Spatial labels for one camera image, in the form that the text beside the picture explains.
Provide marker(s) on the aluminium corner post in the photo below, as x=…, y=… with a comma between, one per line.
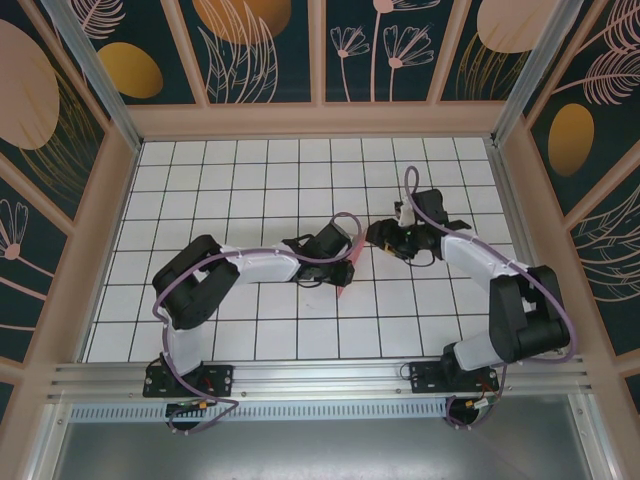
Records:
x=530, y=65
x=95, y=65

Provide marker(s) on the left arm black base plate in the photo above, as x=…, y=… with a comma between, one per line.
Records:
x=220, y=380

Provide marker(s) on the aluminium mounting rail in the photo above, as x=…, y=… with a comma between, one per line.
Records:
x=325, y=377

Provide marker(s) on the small board with yellow plug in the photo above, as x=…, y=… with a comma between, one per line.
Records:
x=200, y=404
x=482, y=402

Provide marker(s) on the pink paper sheet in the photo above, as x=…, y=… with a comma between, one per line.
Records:
x=357, y=250

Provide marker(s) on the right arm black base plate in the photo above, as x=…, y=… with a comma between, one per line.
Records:
x=425, y=377

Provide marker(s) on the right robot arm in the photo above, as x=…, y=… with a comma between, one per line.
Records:
x=530, y=320

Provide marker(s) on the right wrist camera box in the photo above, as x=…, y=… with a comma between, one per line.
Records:
x=406, y=214

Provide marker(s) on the grey metal sheet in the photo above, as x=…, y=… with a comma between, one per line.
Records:
x=325, y=450

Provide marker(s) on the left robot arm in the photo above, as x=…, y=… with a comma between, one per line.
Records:
x=195, y=285

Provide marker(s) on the aluminium side rail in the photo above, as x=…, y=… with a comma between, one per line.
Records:
x=502, y=175

